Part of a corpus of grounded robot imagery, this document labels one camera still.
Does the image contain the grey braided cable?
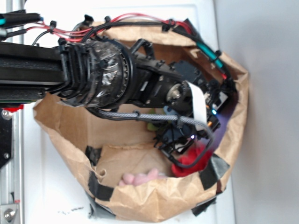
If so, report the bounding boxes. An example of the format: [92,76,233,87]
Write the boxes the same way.
[88,108,215,168]

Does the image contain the red crumpled paper ball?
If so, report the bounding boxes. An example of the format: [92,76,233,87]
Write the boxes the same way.
[171,143,213,177]

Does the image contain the pink plush toy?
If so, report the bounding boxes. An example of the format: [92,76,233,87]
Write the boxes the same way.
[118,168,168,186]

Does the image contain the brown paper bag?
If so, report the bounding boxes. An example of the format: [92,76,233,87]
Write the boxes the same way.
[32,21,249,223]

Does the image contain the aluminium extrusion rail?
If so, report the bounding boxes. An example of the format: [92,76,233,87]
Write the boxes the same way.
[0,9,26,224]

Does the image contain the white flat ribbon cable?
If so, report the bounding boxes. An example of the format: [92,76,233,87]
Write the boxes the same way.
[185,80,208,130]

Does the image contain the green plush toy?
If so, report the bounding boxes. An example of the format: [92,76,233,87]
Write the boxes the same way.
[147,108,164,132]

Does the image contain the black gripper body with camera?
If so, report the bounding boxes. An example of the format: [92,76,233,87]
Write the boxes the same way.
[157,61,228,154]

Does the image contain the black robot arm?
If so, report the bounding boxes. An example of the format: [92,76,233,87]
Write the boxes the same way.
[0,39,225,154]

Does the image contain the red and black wire bundle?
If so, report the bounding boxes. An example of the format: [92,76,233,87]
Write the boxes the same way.
[30,13,236,94]

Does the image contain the silver corner bracket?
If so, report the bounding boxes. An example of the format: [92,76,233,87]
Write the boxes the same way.
[0,204,20,224]

